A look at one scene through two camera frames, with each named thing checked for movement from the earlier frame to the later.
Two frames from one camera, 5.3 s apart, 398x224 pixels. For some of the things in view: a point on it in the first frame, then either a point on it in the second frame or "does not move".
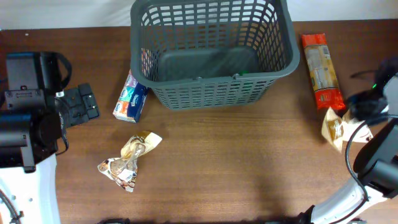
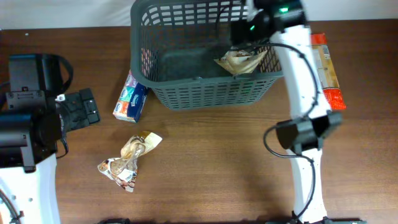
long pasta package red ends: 323,72 does not move
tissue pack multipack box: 132,101 does not move
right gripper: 353,101 -> 240,33
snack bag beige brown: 336,129 -> 240,61
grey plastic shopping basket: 212,54 does not move
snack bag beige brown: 124,170 does not move
